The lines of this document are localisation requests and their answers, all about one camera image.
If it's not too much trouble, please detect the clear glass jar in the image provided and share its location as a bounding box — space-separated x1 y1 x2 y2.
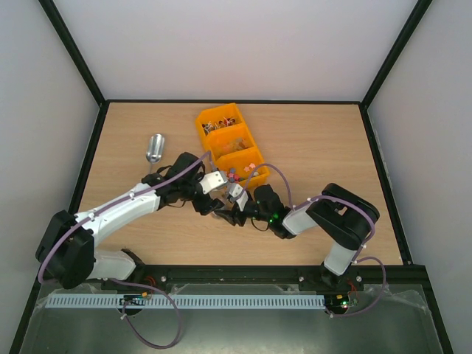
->
213 196 232 222

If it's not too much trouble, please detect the yellow bin with star candies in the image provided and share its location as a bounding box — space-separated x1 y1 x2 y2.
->
215 147 270 189

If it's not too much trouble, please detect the metal scoop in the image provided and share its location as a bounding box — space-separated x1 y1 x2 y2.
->
145 133 165 173

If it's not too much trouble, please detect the yellow bin with lollipops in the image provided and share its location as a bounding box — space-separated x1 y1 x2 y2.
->
195 103 245 145

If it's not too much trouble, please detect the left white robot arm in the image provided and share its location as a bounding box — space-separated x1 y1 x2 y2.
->
35 152 229 289

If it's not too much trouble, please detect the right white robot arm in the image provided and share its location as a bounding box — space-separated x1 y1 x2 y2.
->
215 183 380 289

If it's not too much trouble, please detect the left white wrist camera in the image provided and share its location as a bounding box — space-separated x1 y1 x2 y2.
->
199 170 229 195

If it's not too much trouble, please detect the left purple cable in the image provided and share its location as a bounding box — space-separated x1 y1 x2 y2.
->
38 150 213 347

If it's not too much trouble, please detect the grey slotted cable duct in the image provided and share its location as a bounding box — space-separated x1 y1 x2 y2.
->
45 294 325 310

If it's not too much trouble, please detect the black mounting rail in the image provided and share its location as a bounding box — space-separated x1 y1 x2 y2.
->
36 263 428 292

